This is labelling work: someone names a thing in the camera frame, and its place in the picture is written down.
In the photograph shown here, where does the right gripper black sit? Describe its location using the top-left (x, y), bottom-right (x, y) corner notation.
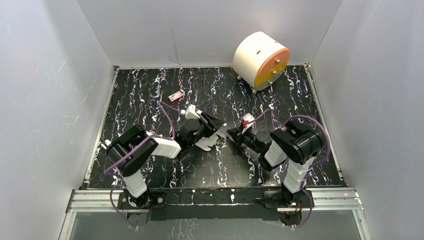
top-left (227, 125), bottom-right (263, 155)

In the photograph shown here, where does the white cardboard box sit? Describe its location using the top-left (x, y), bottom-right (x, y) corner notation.
top-left (195, 123), bottom-right (234, 152)

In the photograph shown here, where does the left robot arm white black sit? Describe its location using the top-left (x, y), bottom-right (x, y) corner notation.
top-left (106, 110), bottom-right (226, 208)

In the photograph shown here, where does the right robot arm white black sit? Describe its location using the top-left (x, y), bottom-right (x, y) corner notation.
top-left (226, 118), bottom-right (331, 207)

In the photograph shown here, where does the small red white packet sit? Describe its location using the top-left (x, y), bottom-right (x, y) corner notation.
top-left (168, 91), bottom-right (185, 103)

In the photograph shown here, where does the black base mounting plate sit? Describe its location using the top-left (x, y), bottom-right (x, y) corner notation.
top-left (116, 186), bottom-right (315, 227)

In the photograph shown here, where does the white cylindrical drum orange face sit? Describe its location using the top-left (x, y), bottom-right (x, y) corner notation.
top-left (232, 31), bottom-right (291, 93)

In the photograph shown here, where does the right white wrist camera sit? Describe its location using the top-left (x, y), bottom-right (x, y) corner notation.
top-left (241, 113), bottom-right (255, 135)

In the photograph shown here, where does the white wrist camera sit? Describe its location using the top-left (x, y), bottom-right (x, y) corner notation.
top-left (241, 113), bottom-right (255, 135)
top-left (184, 104), bottom-right (202, 120)

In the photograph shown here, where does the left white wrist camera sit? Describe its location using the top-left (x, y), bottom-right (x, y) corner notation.
top-left (184, 104), bottom-right (202, 120)

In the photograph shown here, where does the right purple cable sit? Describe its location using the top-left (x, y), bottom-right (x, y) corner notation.
top-left (246, 108), bottom-right (332, 229)

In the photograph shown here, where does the purple cable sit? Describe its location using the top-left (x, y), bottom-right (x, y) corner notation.
top-left (103, 100), bottom-right (188, 229)
top-left (246, 108), bottom-right (332, 229)

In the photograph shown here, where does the small white plastic bracket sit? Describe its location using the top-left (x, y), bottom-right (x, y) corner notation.
top-left (100, 139), bottom-right (112, 150)

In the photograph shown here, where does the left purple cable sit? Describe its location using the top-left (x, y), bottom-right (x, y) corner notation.
top-left (103, 100), bottom-right (188, 229)

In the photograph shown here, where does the aluminium frame rail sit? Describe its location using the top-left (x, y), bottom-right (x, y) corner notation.
top-left (59, 186), bottom-right (372, 240)

